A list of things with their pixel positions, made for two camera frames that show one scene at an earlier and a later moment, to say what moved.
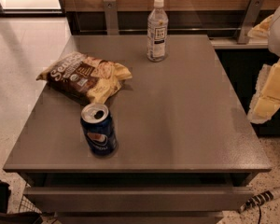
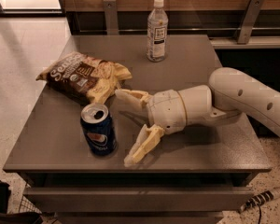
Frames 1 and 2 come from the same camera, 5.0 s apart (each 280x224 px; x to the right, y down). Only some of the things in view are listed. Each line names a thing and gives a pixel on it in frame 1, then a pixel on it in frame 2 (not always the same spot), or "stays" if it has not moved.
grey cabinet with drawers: x=189 y=149 stays
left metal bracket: x=111 y=17 stays
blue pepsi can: x=99 y=129 stays
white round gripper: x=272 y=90 to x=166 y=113
